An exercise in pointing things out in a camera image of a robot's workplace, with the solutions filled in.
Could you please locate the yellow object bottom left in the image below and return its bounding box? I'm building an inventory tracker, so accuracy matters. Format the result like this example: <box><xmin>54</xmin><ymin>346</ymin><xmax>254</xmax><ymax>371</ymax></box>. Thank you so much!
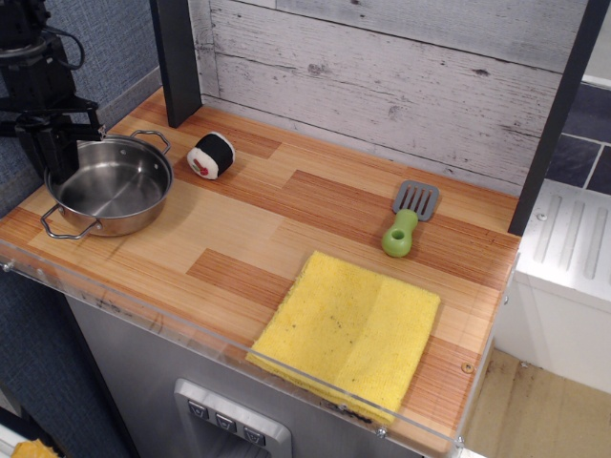
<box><xmin>11</xmin><ymin>440</ymin><xmax>59</xmax><ymax>458</ymax></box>

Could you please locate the clear acrylic edge guard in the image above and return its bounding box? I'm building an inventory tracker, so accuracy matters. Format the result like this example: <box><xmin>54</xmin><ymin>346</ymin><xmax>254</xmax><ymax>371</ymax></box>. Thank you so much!
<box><xmin>1</xmin><ymin>242</ymin><xmax>465</xmax><ymax>457</ymax></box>

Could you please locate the plush sushi roll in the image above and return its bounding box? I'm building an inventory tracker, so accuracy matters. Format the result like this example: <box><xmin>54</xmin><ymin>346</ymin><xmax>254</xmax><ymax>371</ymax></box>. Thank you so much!
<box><xmin>187</xmin><ymin>132</ymin><xmax>236</xmax><ymax>180</ymax></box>

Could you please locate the stainless steel pot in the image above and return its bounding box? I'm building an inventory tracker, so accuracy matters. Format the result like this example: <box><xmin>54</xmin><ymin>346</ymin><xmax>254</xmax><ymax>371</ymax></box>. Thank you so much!
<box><xmin>40</xmin><ymin>130</ymin><xmax>174</xmax><ymax>239</ymax></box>

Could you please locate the silver dispenser button panel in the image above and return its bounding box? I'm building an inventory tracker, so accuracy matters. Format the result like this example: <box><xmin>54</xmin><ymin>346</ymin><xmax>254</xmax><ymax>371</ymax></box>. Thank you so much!
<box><xmin>174</xmin><ymin>378</ymin><xmax>293</xmax><ymax>457</ymax></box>

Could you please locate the right dark frame post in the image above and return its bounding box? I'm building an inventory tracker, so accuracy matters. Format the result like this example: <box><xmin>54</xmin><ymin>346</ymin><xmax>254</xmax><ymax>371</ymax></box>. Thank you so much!
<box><xmin>508</xmin><ymin>0</ymin><xmax>610</xmax><ymax>236</ymax></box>

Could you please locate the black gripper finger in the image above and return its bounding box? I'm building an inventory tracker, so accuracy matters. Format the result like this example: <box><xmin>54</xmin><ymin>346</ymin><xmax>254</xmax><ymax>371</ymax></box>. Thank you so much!
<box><xmin>16</xmin><ymin>127</ymin><xmax>79</xmax><ymax>184</ymax></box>

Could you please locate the left dark frame post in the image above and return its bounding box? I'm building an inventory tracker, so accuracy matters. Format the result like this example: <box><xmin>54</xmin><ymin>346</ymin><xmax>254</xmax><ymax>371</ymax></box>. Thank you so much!
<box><xmin>149</xmin><ymin>0</ymin><xmax>201</xmax><ymax>128</ymax></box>

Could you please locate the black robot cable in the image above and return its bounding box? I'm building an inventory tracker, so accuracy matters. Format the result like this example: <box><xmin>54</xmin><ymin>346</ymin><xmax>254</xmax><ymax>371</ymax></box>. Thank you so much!
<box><xmin>45</xmin><ymin>26</ymin><xmax>86</xmax><ymax>72</ymax></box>

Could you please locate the grey spatula green handle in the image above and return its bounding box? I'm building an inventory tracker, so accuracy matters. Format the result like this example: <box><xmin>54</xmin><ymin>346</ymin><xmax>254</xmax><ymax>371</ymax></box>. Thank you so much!
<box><xmin>381</xmin><ymin>180</ymin><xmax>439</xmax><ymax>258</ymax></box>

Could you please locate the white radiator cabinet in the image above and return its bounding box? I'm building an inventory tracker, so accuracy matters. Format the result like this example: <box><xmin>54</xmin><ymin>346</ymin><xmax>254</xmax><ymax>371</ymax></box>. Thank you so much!
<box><xmin>495</xmin><ymin>180</ymin><xmax>610</xmax><ymax>392</ymax></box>

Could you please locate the yellow folded cloth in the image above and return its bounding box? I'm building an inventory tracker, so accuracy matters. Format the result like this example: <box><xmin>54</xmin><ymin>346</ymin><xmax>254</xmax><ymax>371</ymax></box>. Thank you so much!
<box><xmin>246</xmin><ymin>252</ymin><xmax>441</xmax><ymax>426</ymax></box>

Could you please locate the dark frame post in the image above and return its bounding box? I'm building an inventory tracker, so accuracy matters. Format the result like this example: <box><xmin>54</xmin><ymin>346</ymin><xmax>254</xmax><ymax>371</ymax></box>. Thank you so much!
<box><xmin>508</xmin><ymin>0</ymin><xmax>610</xmax><ymax>236</ymax></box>
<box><xmin>149</xmin><ymin>0</ymin><xmax>201</xmax><ymax>128</ymax></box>

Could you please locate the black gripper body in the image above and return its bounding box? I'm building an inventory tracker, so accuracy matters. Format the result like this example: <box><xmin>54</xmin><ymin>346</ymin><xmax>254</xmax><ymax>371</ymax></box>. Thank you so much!
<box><xmin>1</xmin><ymin>40</ymin><xmax>105</xmax><ymax>140</ymax></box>

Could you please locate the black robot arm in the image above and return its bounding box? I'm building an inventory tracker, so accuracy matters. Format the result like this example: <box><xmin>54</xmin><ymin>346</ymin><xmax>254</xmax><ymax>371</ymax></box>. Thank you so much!
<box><xmin>1</xmin><ymin>1</ymin><xmax>105</xmax><ymax>183</ymax></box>

